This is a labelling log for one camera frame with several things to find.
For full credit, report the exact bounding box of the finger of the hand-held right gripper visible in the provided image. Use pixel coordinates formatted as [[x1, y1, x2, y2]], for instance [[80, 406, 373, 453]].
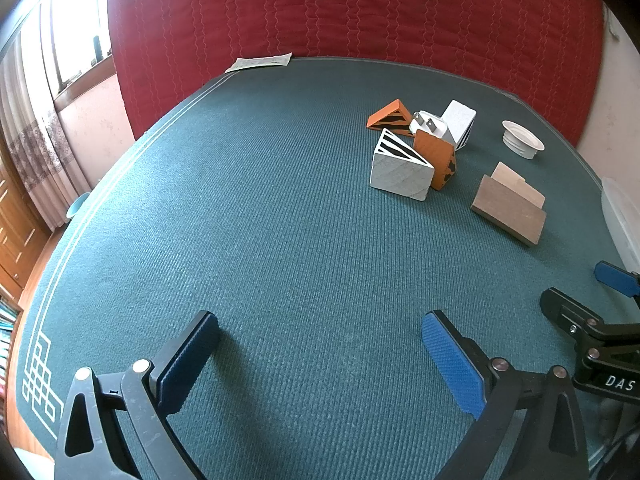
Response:
[[594, 260, 640, 300], [539, 286, 640, 358]]

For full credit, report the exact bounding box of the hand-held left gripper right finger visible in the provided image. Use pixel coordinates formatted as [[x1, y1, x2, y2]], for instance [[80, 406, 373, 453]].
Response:
[[421, 310, 591, 480]]

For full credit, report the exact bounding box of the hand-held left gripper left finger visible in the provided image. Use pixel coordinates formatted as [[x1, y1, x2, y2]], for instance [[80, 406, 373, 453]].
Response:
[[54, 310, 221, 480]]

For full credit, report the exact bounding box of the clear plastic bowl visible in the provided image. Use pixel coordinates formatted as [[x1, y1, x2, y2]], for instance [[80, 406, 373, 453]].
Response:
[[600, 176, 640, 267]]

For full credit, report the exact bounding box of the brown wooden board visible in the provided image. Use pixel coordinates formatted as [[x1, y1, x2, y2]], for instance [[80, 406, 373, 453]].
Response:
[[470, 174, 548, 247]]

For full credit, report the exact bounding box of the light wooden piece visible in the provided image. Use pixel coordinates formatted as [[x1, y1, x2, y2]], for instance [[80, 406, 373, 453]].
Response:
[[490, 161, 546, 209]]

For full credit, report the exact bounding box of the white striped wedge block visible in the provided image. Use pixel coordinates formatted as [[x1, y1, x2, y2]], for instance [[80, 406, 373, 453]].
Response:
[[370, 128, 435, 202], [440, 100, 477, 152]]

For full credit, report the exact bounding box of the orange striped wedge block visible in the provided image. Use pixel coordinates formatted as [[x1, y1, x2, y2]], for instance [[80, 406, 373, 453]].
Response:
[[413, 130, 457, 191], [366, 99, 417, 135]]

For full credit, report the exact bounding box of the white charger plug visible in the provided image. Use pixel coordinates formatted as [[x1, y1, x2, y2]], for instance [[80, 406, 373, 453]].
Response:
[[409, 110, 450, 141]]

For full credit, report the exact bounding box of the green table mat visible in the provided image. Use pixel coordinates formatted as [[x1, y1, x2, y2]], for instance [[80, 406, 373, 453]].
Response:
[[15, 57, 640, 480]]

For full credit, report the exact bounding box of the teal bowl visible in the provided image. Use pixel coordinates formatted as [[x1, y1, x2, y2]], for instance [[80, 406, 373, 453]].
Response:
[[67, 192, 92, 221]]

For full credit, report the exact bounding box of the wooden cabinet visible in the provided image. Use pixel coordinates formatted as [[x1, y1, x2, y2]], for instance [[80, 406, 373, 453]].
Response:
[[0, 145, 51, 301]]

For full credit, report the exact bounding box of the patterned beige curtain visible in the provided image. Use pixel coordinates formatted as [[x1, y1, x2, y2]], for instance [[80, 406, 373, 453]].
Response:
[[0, 5, 93, 233]]

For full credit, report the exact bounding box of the white paper sheet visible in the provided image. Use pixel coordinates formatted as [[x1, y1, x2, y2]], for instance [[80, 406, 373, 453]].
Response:
[[225, 52, 293, 74]]

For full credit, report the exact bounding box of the window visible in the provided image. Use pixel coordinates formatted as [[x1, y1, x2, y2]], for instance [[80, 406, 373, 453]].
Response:
[[45, 0, 113, 98]]

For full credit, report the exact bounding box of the red quilted blanket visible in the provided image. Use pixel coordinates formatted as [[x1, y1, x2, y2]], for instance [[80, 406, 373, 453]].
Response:
[[106, 0, 606, 148]]

